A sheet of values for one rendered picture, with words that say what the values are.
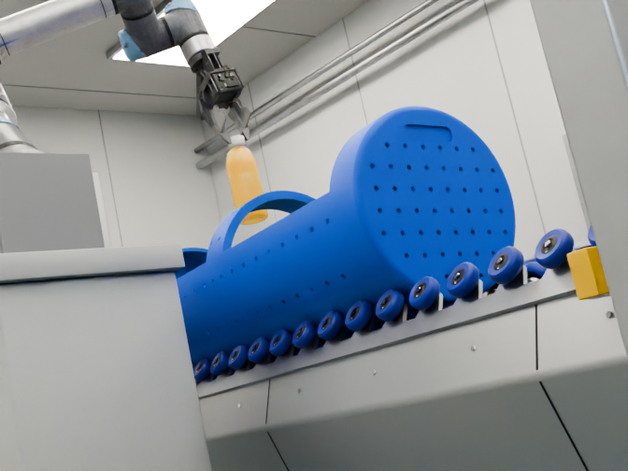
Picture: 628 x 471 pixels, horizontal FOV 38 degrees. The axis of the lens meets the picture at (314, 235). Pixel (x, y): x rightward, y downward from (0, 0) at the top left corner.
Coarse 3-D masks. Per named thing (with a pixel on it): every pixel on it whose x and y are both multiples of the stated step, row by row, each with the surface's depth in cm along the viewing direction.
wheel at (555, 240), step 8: (552, 232) 97; (560, 232) 96; (544, 240) 98; (552, 240) 97; (560, 240) 95; (568, 240) 95; (536, 248) 98; (544, 248) 97; (552, 248) 96; (560, 248) 95; (568, 248) 95; (536, 256) 97; (544, 256) 96; (552, 256) 95; (560, 256) 95; (544, 264) 96; (552, 264) 96; (560, 264) 96
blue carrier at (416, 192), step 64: (384, 128) 125; (448, 128) 131; (384, 192) 122; (448, 192) 128; (192, 256) 200; (256, 256) 142; (320, 256) 128; (384, 256) 119; (448, 256) 125; (192, 320) 165; (256, 320) 149; (320, 320) 139
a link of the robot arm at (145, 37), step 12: (132, 24) 202; (144, 24) 202; (156, 24) 205; (120, 36) 205; (132, 36) 204; (144, 36) 204; (156, 36) 205; (168, 36) 206; (132, 48) 205; (144, 48) 206; (156, 48) 207; (168, 48) 209; (132, 60) 207
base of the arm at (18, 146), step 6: (0, 144) 153; (6, 144) 153; (12, 144) 153; (18, 144) 153; (24, 144) 154; (30, 144) 156; (0, 150) 151; (6, 150) 151; (12, 150) 150; (18, 150) 149; (24, 150) 149; (30, 150) 148; (36, 150) 149
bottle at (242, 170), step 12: (240, 144) 203; (228, 156) 202; (240, 156) 200; (252, 156) 202; (228, 168) 201; (240, 168) 200; (252, 168) 201; (240, 180) 199; (252, 180) 200; (240, 192) 199; (252, 192) 199; (240, 204) 198; (252, 216) 198; (264, 216) 199
